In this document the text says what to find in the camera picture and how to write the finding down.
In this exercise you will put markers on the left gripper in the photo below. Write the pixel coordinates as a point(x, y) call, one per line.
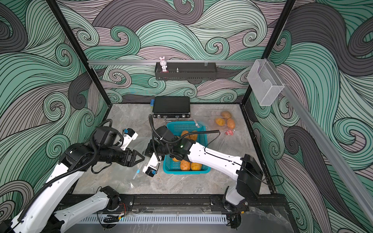
point(126, 162)

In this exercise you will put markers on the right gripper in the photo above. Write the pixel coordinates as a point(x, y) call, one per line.
point(152, 148)

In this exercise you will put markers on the clear blue-zipper bag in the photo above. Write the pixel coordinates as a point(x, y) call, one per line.
point(139, 177)

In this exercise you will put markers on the clear pink-zipper bag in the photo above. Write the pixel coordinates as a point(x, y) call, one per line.
point(208, 116)

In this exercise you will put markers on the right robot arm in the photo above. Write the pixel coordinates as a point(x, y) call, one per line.
point(245, 171)

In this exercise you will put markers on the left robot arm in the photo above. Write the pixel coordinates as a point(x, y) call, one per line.
point(39, 215)

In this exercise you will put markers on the teal plastic basket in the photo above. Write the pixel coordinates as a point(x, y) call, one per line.
point(172, 167)

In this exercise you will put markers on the black aluminium case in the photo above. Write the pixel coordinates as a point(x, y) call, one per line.
point(171, 107)

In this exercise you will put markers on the pink small toy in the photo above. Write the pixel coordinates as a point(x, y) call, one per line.
point(229, 132)

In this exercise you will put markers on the white pink bunny figurine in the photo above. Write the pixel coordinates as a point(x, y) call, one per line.
point(163, 64)

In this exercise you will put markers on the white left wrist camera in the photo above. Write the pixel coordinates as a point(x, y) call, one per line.
point(127, 137)

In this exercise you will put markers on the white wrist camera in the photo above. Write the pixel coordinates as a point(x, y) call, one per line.
point(127, 137)
point(151, 168)

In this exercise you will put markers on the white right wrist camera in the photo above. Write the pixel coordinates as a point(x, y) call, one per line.
point(151, 168)

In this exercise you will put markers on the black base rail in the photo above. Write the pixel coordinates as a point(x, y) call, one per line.
point(129, 202)

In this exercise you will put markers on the white slotted cable duct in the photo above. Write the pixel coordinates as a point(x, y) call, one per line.
point(156, 219)

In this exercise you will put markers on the black wall shelf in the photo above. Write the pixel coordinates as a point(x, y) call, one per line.
point(178, 71)

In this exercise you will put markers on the clear acrylic wall holder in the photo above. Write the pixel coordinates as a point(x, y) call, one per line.
point(264, 79)

